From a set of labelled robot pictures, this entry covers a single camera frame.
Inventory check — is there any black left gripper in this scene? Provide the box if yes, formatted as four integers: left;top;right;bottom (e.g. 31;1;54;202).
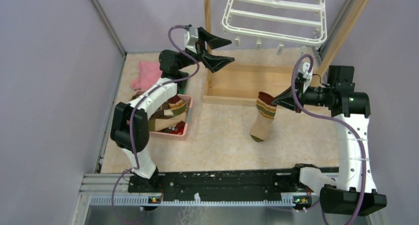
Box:
177;27;234;73

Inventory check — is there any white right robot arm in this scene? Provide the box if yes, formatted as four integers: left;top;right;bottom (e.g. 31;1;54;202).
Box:
274;62;387;217

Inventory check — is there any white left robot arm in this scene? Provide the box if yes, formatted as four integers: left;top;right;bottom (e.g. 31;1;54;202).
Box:
110;25;235;192

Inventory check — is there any white clip drying hanger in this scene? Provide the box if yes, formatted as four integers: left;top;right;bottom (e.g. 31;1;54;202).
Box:
220;0;328;53

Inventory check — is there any wooden rack base tray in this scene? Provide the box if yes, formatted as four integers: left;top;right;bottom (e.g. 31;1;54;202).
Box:
203;63;293;106

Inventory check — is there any green cloth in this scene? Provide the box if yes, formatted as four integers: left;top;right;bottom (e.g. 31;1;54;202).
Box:
176;79;189;94

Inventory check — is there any pink towel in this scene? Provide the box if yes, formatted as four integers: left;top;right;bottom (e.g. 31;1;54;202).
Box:
130;60;162;90

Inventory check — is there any pink perforated basket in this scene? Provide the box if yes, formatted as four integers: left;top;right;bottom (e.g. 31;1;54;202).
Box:
148;94;193;140

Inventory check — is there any left wooden rack post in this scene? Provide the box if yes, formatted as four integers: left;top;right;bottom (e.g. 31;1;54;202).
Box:
204;0;212;92

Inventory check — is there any wooden rack post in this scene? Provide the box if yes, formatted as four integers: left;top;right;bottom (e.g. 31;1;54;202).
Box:
204;0;212;92
311;0;370;87

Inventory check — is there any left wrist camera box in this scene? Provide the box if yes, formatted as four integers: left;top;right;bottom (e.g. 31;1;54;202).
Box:
184;25;199;53

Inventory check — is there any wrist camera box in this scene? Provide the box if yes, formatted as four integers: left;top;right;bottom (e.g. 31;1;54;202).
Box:
298;62;313;84
184;25;199;53

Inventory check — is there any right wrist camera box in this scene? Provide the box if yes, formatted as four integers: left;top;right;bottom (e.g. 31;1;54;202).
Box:
298;62;313;84

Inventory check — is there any right wooden rack post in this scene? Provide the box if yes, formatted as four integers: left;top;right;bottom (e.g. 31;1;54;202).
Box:
311;0;370;87

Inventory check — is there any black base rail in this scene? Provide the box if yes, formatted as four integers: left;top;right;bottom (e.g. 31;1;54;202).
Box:
128;167;308;193

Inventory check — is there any white cable duct strip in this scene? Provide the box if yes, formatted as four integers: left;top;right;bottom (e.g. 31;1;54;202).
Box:
90;194;311;207

